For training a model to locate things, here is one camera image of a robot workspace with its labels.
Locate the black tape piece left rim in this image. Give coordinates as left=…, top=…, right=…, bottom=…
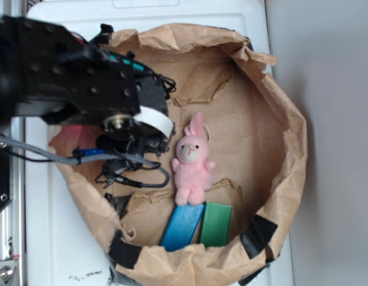
left=108, top=230, right=143, bottom=269

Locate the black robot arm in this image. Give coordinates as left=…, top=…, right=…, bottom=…
left=0, top=15, right=175, bottom=154

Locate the black tape piece front left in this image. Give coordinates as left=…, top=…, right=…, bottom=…
left=240, top=214, right=278, bottom=259

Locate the grey braided cable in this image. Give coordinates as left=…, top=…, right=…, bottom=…
left=0, top=136, right=171, bottom=189

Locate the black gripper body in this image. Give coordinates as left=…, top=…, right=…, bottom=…
left=102, top=52, right=175, bottom=155

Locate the brown paper bag tray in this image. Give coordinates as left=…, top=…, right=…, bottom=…
left=58, top=24, right=308, bottom=285

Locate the blue wooden block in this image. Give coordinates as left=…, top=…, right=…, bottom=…
left=160, top=204, right=205, bottom=251

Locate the aluminium frame rail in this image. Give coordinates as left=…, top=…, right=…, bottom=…
left=0, top=0, right=27, bottom=286

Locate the white plastic bin lid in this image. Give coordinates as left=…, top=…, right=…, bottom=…
left=24, top=0, right=294, bottom=286

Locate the green wooden block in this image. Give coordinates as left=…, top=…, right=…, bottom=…
left=200, top=202, right=232, bottom=247

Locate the pink plush bunny toy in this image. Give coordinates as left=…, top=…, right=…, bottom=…
left=171, top=112, right=216, bottom=206

